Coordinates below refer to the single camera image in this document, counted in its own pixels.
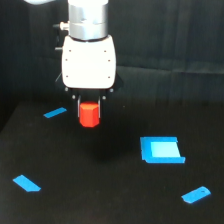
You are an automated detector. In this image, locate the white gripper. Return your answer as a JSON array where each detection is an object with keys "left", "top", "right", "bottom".
[{"left": 55, "top": 35, "right": 123, "bottom": 119}]

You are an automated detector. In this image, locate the red hexagonal block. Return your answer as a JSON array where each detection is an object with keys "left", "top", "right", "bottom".
[{"left": 79, "top": 102, "right": 99, "bottom": 128}]

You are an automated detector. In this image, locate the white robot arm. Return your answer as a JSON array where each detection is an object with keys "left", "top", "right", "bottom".
[{"left": 54, "top": 0, "right": 117, "bottom": 91}]

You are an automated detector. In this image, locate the blue tape strip back left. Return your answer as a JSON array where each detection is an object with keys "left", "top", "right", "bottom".
[{"left": 43, "top": 107, "right": 67, "bottom": 118}]

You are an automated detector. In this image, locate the blue tape strip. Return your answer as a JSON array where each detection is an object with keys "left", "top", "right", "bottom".
[
  {"left": 13, "top": 175, "right": 41, "bottom": 192},
  {"left": 43, "top": 107, "right": 67, "bottom": 118},
  {"left": 181, "top": 186, "right": 211, "bottom": 204}
]

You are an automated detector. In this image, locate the blue square tape marker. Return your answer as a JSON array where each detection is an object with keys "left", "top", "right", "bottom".
[{"left": 140, "top": 137, "right": 186, "bottom": 164}]

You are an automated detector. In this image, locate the blue tape strip front left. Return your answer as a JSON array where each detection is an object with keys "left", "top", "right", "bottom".
[{"left": 13, "top": 175, "right": 41, "bottom": 192}]

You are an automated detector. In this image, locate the blue tape strip front right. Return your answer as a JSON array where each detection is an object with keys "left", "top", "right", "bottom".
[{"left": 181, "top": 186, "right": 211, "bottom": 204}]

